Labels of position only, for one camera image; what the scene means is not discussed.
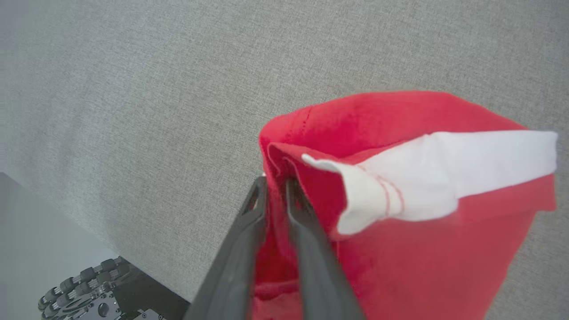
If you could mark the black robot wheeled base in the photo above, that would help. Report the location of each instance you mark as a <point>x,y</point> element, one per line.
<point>133,298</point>

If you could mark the red white basketball shorts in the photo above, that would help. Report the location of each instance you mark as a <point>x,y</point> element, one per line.
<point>422,266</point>

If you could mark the grey fabric sofa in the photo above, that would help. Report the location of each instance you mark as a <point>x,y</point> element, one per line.
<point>178,89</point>

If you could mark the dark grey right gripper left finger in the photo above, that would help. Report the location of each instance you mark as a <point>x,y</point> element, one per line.
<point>226,289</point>

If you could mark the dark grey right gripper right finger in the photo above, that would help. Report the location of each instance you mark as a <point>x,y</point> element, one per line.
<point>324,293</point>

